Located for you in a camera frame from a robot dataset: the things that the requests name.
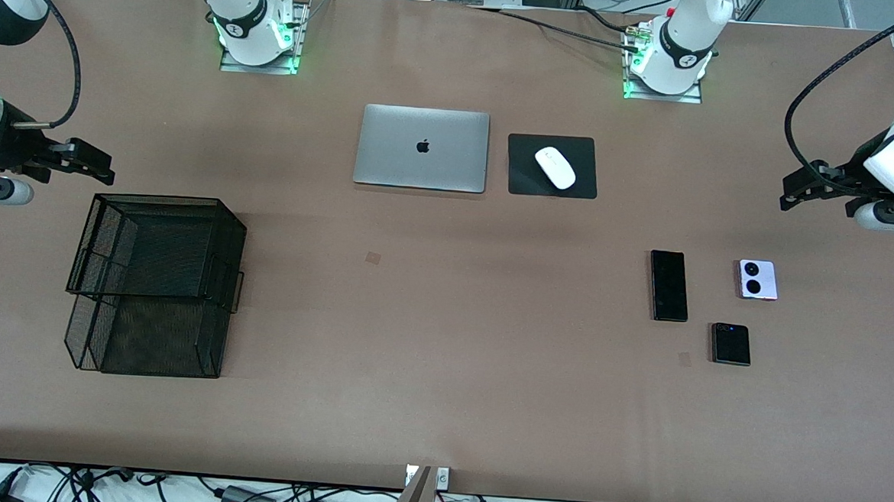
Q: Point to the black flip phone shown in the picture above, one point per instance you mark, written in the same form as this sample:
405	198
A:
731	346

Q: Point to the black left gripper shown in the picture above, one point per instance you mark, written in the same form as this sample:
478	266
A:
847	179

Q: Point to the brown tape patch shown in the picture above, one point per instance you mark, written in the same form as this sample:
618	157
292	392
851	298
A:
372	258

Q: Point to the black mouse pad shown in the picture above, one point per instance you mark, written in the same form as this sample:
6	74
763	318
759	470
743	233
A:
527	179

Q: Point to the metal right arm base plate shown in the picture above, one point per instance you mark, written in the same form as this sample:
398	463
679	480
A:
258	67

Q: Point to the lavender flip phone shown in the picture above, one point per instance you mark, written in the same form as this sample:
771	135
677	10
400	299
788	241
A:
767	280

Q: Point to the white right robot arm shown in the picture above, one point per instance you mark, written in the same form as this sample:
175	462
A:
245	18

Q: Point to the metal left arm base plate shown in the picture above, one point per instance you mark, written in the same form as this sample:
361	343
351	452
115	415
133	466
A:
662	97

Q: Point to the silver closed laptop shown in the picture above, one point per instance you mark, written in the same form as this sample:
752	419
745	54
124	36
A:
391	149

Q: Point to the white computer mouse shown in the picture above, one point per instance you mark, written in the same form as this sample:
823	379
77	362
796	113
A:
555	167

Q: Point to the long black smartphone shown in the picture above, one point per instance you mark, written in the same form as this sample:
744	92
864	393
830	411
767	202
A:
668	285

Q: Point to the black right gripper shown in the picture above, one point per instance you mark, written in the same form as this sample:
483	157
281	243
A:
13	148

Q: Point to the black mesh two-tier tray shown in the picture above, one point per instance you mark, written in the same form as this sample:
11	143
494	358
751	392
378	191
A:
175	336

